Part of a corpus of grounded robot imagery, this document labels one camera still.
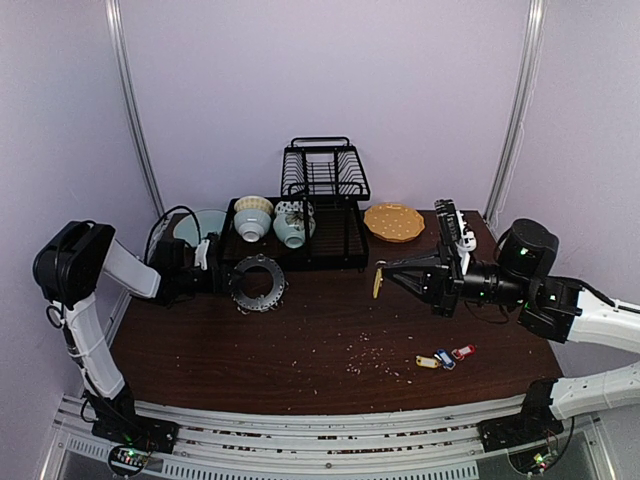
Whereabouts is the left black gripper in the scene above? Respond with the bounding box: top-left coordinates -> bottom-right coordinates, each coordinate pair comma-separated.
173,264 -> 245,294

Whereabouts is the grey perforated keyring disc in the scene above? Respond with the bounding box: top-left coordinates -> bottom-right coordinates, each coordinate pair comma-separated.
231,254 -> 288,313

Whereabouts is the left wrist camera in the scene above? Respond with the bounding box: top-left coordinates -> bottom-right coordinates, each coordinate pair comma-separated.
194,239 -> 210,271

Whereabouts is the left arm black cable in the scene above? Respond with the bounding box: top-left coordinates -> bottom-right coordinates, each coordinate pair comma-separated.
44,204 -> 204,331

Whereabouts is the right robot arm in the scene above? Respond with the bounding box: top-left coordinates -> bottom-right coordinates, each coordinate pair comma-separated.
375,213 -> 639,452

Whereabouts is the blue key tag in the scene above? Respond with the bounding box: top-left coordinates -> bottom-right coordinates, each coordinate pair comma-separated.
434,349 -> 456,370

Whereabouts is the dotted white bowl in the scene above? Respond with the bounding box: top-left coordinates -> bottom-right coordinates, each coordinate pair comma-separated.
274,200 -> 315,216

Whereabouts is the cream patterned bowl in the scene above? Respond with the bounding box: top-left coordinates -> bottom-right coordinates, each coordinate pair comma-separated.
234,195 -> 274,215

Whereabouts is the yellow dotted plate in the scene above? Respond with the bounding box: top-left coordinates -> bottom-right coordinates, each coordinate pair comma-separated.
364,203 -> 425,243

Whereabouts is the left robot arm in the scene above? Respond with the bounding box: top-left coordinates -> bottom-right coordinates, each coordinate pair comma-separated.
33,220 -> 244,453

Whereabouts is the aluminium frame post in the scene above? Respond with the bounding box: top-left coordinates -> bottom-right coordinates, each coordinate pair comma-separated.
484,0 -> 548,232
105,0 -> 165,217

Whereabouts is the red key tag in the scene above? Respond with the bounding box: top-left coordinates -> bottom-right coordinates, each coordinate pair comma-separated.
451,344 -> 476,361

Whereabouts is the left aluminium frame post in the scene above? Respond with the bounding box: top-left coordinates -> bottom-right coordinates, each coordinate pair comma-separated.
105,0 -> 165,217

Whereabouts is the light blue ribbed bowl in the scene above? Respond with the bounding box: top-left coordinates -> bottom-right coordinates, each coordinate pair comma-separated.
234,209 -> 272,243

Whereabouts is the light blue plate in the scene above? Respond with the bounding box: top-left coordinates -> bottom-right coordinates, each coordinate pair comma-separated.
173,209 -> 226,247

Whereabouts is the black wire dish rack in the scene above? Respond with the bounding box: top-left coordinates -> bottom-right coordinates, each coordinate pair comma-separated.
218,136 -> 371,271

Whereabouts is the yellow key tag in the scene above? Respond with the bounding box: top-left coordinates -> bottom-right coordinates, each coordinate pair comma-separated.
372,268 -> 384,299
415,355 -> 441,369

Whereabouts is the right aluminium frame post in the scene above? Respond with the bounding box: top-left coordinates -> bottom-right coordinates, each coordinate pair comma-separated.
484,0 -> 548,232

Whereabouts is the light blue floral bowl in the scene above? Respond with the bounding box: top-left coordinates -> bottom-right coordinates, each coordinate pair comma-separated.
273,212 -> 316,249

